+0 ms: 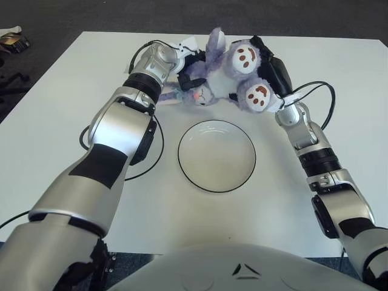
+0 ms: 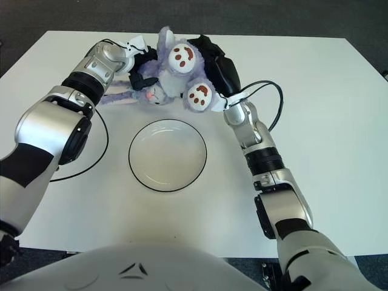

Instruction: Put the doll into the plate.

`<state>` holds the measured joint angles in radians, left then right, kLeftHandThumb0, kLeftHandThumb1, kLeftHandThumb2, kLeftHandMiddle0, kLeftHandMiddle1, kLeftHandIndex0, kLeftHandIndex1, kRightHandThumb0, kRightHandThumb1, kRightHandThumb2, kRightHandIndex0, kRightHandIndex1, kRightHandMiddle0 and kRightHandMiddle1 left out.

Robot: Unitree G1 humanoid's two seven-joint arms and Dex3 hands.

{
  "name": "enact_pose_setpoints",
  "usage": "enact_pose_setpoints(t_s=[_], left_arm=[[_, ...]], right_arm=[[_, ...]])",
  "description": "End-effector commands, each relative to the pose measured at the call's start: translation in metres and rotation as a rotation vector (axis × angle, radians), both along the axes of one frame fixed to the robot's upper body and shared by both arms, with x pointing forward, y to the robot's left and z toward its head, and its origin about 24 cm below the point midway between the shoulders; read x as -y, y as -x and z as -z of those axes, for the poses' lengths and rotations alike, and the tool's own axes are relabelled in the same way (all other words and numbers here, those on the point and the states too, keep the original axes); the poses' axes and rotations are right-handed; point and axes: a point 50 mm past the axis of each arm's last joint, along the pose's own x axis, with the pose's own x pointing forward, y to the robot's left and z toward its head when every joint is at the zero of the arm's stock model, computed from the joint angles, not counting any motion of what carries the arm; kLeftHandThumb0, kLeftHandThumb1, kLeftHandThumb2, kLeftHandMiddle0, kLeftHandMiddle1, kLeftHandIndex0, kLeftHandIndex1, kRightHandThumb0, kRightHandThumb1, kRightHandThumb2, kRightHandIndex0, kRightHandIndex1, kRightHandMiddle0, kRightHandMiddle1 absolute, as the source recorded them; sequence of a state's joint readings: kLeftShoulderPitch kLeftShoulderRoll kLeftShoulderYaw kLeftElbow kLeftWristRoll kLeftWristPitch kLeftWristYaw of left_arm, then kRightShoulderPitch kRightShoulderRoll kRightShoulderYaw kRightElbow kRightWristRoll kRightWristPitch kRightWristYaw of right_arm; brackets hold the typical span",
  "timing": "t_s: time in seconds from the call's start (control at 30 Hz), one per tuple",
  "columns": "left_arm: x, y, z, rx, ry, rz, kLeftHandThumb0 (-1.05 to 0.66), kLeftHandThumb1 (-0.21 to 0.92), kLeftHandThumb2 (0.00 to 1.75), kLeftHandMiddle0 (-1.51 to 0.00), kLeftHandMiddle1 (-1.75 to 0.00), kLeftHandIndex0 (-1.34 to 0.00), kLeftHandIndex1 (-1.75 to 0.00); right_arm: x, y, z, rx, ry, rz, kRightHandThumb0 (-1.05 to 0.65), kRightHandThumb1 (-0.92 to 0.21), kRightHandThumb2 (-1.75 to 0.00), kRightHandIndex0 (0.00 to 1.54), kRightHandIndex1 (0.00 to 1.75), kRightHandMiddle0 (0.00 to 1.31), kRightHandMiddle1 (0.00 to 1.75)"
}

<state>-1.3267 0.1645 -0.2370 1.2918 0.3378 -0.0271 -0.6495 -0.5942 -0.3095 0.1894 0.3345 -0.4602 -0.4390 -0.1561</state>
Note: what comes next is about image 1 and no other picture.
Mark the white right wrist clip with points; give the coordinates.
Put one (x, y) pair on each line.
(288, 101)

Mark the black chair base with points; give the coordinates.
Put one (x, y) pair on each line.
(13, 78)

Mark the purple plush bunny doll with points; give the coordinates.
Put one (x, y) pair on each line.
(218, 78)

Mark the white object on floor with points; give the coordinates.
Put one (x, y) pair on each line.
(12, 29)

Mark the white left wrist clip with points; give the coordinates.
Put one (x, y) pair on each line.
(186, 45)

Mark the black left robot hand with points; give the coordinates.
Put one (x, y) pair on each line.
(188, 82)

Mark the grey robot torso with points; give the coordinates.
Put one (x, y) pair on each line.
(230, 266)

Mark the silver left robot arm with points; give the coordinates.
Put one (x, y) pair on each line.
(121, 133)

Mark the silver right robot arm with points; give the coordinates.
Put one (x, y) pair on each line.
(342, 206)

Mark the dark box on floor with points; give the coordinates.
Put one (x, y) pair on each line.
(15, 44)

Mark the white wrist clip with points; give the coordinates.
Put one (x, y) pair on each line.
(186, 45)
(288, 101)

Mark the white plate black rim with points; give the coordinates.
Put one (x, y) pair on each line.
(217, 157)

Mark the black metal table bracket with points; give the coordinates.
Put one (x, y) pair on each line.
(108, 266)

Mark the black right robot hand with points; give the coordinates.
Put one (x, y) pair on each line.
(280, 75)

